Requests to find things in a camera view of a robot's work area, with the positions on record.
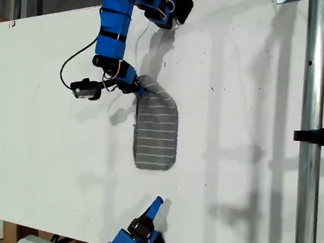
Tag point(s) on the grey white-striped towel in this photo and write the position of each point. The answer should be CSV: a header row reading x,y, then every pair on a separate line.
x,y
156,132

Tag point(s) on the brown cardboard box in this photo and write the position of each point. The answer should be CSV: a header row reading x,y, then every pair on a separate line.
x,y
42,235

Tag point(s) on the white box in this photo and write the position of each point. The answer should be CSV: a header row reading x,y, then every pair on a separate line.
x,y
35,242

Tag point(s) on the black clamp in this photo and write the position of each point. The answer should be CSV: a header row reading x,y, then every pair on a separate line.
x,y
318,136

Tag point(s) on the black camera stalk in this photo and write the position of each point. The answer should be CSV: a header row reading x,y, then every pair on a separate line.
x,y
109,85

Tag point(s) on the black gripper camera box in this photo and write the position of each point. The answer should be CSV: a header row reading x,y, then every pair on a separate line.
x,y
86,89

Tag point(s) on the steel post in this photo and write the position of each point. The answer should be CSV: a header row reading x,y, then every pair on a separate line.
x,y
309,141

